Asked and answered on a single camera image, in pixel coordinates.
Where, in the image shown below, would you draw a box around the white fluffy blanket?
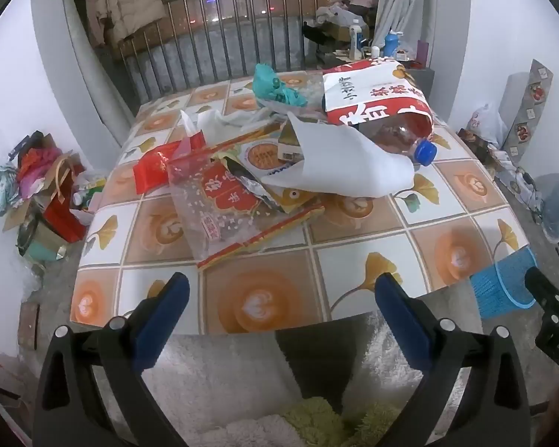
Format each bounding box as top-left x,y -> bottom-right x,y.
91,289 -> 476,447

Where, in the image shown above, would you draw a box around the yellow green fluffy cloth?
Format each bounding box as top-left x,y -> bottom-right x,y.
279,396 -> 401,447

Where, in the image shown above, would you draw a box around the clear plastic bottle blue cap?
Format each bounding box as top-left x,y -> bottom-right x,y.
368,114 -> 438,166

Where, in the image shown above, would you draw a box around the red foil packet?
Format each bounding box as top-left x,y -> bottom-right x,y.
133,142 -> 192,195

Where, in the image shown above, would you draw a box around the floral teal cloth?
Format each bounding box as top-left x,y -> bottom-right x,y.
0,163 -> 20,217

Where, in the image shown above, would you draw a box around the dark cloth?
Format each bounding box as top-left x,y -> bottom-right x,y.
302,23 -> 329,47

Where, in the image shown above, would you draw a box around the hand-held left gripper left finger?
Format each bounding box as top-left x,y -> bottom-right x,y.
32,271 -> 190,447

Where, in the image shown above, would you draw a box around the grey pleated curtain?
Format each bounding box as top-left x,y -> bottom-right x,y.
373,0 -> 441,52

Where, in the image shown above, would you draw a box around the grey cabinet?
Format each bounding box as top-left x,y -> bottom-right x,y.
401,66 -> 436,101

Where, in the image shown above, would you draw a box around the heap of clothes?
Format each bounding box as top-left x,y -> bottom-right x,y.
314,0 -> 380,29

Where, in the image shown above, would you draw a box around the green box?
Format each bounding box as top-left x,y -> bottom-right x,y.
25,230 -> 68,262

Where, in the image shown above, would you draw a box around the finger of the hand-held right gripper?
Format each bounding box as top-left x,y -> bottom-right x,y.
524,265 -> 559,324

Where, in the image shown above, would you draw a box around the red tissue pack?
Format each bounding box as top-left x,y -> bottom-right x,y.
179,110 -> 209,156

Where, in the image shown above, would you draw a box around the table with patterned cloth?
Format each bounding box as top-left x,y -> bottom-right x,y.
70,69 -> 529,336

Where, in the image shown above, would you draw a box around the clear bag red print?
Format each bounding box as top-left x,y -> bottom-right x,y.
168,146 -> 280,261

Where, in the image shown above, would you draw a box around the flattened cardboard box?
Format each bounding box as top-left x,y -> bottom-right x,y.
2,186 -> 47,234

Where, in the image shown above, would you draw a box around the white plastic bag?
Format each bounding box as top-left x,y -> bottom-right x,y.
466,104 -> 506,143

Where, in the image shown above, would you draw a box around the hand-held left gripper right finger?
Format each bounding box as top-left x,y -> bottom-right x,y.
374,272 -> 532,447

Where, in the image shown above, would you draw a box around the red gift bag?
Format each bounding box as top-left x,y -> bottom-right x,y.
42,153 -> 89,243

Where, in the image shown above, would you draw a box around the yellow red striped wrapper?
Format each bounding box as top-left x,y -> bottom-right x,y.
205,121 -> 292,152
197,202 -> 326,271

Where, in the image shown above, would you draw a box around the dark brown box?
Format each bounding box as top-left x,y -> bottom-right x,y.
457,128 -> 495,164

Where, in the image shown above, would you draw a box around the patterned folded board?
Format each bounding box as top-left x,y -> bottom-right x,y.
500,59 -> 554,164

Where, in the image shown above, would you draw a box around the white curled paper sheet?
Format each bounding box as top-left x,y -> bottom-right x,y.
261,111 -> 417,199

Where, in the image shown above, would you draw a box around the beige puffer coat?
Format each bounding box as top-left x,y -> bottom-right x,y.
85,0 -> 166,47

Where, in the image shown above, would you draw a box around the colourful clothes pile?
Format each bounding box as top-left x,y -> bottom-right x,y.
16,131 -> 65,196

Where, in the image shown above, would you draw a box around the clear plastic bag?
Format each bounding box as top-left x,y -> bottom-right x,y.
256,74 -> 329,119

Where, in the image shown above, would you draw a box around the colourful snack packets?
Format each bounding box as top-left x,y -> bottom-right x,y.
72,178 -> 107,213

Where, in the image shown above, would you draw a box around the blue mesh basket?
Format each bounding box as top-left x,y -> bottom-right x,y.
470,246 -> 540,321

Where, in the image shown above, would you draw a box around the brown cardboard box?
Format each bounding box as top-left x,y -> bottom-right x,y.
317,23 -> 369,52

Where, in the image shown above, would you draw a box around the red white printed bag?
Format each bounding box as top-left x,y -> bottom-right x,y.
321,57 -> 434,138

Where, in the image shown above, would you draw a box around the silver foil snack bag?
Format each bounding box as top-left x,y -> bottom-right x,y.
221,156 -> 285,215

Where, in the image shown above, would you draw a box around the orange round print packet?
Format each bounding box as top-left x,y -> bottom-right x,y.
237,137 -> 294,180

